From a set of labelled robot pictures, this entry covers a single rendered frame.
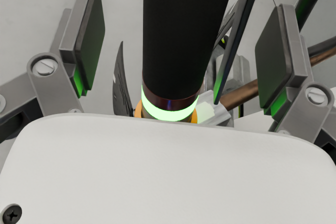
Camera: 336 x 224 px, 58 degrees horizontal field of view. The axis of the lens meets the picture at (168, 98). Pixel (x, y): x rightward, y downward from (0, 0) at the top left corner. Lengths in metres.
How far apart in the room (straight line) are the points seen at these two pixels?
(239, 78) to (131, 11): 1.85
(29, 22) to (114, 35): 0.64
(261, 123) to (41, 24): 2.04
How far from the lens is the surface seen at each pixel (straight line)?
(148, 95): 0.16
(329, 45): 0.31
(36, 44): 2.40
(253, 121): 0.76
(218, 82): 0.17
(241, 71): 0.79
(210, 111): 0.24
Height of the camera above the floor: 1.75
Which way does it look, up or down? 59 degrees down
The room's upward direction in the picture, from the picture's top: 9 degrees clockwise
